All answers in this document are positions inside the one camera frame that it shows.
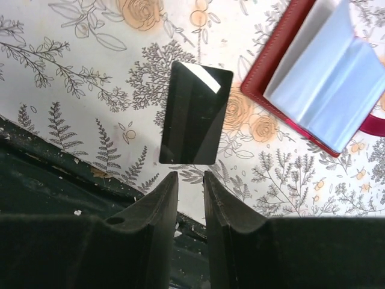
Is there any black front table rail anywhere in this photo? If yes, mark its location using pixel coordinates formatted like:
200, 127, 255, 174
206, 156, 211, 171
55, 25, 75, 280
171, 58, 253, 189
1, 119, 211, 288

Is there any black credit card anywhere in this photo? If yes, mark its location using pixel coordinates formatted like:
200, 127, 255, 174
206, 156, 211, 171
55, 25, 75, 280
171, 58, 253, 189
159, 61, 233, 165

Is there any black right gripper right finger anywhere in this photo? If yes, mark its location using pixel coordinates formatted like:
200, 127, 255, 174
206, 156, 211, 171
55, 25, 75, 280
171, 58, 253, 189
203, 171, 384, 288

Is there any red leather card holder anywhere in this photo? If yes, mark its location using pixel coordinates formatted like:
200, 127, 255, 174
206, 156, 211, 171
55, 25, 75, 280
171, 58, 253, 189
241, 1, 384, 157

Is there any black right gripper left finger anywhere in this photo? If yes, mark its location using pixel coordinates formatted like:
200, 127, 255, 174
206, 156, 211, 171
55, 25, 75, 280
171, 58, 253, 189
1, 172, 178, 288

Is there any floral table mat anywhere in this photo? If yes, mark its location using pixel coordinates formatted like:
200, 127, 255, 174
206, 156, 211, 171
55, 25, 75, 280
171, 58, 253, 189
1, 1, 384, 217

